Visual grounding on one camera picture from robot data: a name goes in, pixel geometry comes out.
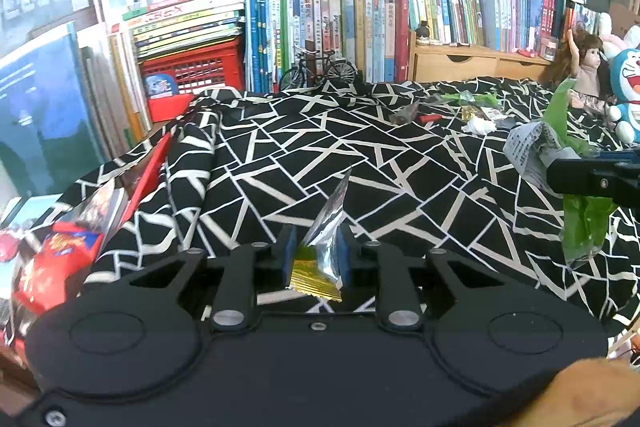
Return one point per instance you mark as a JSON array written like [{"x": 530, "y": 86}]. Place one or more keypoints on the clear green plastic wrapper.
[{"x": 480, "y": 99}]

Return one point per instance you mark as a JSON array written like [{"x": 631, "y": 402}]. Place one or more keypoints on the flat red plastic piece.
[{"x": 147, "y": 179}]

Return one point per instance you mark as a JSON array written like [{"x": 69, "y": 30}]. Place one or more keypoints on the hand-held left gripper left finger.
[{"x": 287, "y": 257}]

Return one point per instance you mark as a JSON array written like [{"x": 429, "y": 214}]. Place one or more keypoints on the large blue book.
[{"x": 45, "y": 117}]

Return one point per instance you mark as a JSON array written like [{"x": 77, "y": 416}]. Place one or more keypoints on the flat gold foil wrapper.
[{"x": 470, "y": 113}]

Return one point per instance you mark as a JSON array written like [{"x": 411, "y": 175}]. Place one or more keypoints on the blue white cat plush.
[{"x": 627, "y": 77}]

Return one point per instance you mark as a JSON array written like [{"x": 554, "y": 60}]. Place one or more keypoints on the small red toy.
[{"x": 527, "y": 53}]

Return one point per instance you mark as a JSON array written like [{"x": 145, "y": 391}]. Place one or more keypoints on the black miniature bicycle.
[{"x": 304, "y": 66}]

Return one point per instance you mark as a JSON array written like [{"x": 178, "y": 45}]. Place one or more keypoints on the brown haired doll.
[{"x": 585, "y": 67}]

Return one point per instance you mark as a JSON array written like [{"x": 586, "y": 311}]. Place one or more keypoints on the leaning pale books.
[{"x": 125, "y": 92}]

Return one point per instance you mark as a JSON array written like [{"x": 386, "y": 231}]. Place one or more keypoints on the white rabbit plush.
[{"x": 617, "y": 42}]

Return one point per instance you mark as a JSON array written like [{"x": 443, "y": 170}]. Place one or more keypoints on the row of upright books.
[{"x": 350, "y": 32}]

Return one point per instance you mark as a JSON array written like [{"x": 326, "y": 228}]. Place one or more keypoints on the small pink jar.
[{"x": 548, "y": 48}]

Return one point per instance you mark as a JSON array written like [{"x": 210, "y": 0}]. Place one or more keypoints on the white tissue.
[{"x": 479, "y": 126}]

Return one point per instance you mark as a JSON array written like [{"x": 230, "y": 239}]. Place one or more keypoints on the stack of flat books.
[{"x": 185, "y": 24}]

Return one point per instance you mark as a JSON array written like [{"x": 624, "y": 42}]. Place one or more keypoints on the wooden drawer organiser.
[{"x": 450, "y": 62}]

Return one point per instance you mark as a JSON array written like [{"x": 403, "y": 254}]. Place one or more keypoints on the red printed packet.
[{"x": 55, "y": 257}]

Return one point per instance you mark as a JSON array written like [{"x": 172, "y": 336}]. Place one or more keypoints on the red plastic crate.
[{"x": 200, "y": 67}]

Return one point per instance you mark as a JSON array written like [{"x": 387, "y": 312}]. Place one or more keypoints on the small dark jar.
[{"x": 424, "y": 36}]

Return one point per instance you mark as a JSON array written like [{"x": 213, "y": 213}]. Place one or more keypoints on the green white printed packet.
[{"x": 585, "y": 227}]

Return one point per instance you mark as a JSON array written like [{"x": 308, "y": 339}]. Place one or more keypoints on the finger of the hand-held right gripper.
[{"x": 590, "y": 179}]

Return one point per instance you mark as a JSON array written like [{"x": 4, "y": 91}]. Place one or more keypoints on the black white patterned blanket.
[{"x": 400, "y": 187}]

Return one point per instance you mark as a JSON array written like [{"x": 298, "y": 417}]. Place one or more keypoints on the red box with blue picture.
[{"x": 167, "y": 107}]

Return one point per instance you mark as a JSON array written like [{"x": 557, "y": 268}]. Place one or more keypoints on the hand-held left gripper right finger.
[{"x": 345, "y": 259}]

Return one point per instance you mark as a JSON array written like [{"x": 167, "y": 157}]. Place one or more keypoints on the person's left forearm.
[{"x": 590, "y": 397}]

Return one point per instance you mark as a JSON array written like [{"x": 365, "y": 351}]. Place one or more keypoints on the gold silver foil wrapper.
[{"x": 320, "y": 247}]

